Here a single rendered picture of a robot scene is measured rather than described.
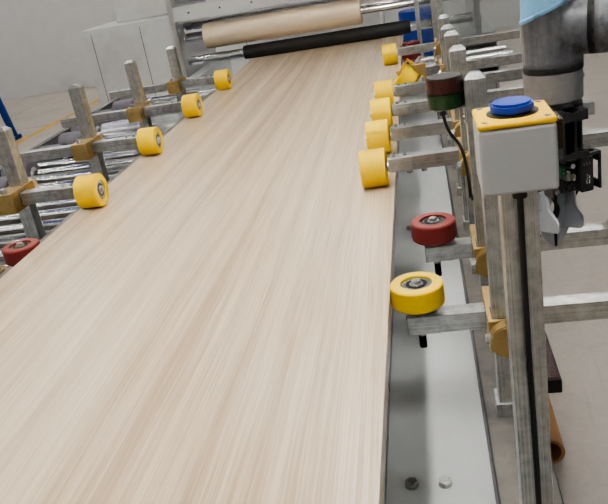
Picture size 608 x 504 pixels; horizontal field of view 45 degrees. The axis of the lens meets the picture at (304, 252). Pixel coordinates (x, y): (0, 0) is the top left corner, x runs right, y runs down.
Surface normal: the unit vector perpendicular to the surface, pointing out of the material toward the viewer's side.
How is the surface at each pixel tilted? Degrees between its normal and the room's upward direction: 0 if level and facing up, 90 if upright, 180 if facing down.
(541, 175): 90
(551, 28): 90
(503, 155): 90
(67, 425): 0
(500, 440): 0
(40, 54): 90
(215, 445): 0
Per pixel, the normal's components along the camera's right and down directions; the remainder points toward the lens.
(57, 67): -0.17, 0.40
